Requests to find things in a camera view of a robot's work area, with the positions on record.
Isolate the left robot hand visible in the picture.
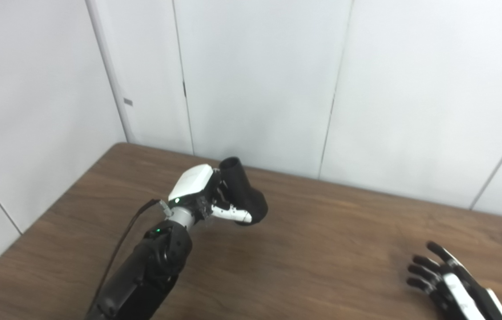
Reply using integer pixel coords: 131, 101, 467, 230
168, 164, 253, 224

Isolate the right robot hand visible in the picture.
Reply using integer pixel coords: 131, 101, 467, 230
406, 241, 502, 320

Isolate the black nozzle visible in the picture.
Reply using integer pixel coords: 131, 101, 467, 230
219, 156, 269, 226

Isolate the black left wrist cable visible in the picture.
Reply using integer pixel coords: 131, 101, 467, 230
93, 198, 174, 312

